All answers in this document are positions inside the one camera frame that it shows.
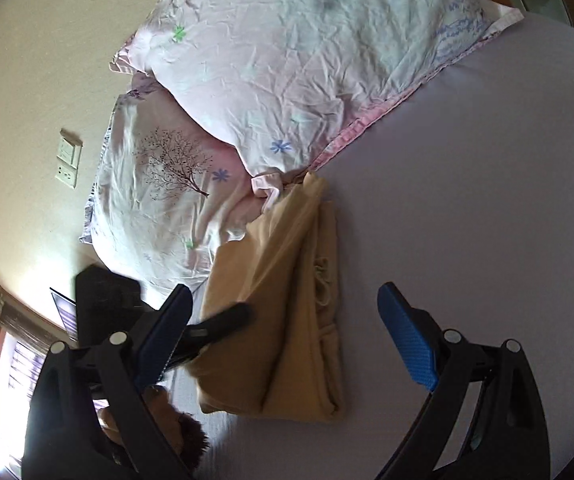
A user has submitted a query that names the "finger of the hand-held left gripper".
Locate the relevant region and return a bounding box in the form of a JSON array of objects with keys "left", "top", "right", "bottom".
[{"left": 183, "top": 302, "right": 253, "bottom": 358}]

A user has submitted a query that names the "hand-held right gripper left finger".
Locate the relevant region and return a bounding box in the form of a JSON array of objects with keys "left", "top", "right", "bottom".
[{"left": 21, "top": 283, "right": 194, "bottom": 480}]

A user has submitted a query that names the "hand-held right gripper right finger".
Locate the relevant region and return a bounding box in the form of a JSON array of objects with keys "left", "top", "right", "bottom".
[{"left": 374, "top": 282, "right": 551, "bottom": 480}]

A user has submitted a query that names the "beige garment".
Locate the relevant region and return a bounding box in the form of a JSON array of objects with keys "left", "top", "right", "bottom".
[{"left": 187, "top": 170, "right": 346, "bottom": 419}]

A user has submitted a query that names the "person's left hand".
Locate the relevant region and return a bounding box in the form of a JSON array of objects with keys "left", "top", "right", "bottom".
[{"left": 98, "top": 385, "right": 182, "bottom": 443}]

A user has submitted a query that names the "tree print pink pillow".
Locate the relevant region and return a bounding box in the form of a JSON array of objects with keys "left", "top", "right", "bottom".
[{"left": 79, "top": 74, "right": 288, "bottom": 297}]

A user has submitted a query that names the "window with curtain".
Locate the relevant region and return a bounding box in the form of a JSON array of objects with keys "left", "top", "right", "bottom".
[{"left": 0, "top": 296, "right": 68, "bottom": 476}]

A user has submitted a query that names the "lavender bed sheet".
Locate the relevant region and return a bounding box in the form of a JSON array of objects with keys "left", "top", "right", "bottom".
[{"left": 169, "top": 10, "right": 574, "bottom": 480}]

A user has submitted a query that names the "large floral pink pillow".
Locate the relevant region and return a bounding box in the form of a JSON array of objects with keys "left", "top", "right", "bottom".
[{"left": 110, "top": 0, "right": 526, "bottom": 197}]

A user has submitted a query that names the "white wall socket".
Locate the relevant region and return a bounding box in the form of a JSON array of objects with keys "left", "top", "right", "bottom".
[{"left": 55, "top": 158, "right": 78, "bottom": 189}]

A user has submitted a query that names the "white wall switch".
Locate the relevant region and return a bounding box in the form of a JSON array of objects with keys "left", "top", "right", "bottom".
[{"left": 58, "top": 129, "right": 84, "bottom": 163}]

